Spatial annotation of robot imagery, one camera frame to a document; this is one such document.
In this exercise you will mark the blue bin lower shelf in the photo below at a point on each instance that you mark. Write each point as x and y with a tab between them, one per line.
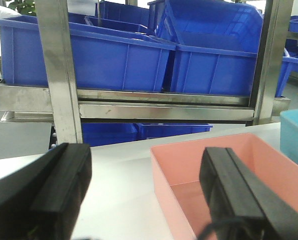
100	134

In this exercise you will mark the blue bin left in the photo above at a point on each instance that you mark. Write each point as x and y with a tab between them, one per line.
103	58

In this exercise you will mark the tilted blue bin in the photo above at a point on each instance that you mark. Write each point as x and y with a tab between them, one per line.
207	23

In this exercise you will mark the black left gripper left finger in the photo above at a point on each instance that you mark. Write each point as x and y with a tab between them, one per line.
42	200

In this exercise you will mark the steel shelf rack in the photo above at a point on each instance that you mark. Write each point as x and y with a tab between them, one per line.
63	104

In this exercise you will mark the blue bin far right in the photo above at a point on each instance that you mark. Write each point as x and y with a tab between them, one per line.
288	63

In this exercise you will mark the light blue plastic box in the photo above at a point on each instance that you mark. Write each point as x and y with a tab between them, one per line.
289	134

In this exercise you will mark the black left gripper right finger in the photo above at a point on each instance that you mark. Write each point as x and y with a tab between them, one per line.
241	205

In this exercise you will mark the green potted plant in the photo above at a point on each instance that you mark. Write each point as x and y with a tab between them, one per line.
24	7

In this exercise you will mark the pink plastic box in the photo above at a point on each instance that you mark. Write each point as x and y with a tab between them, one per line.
176	169

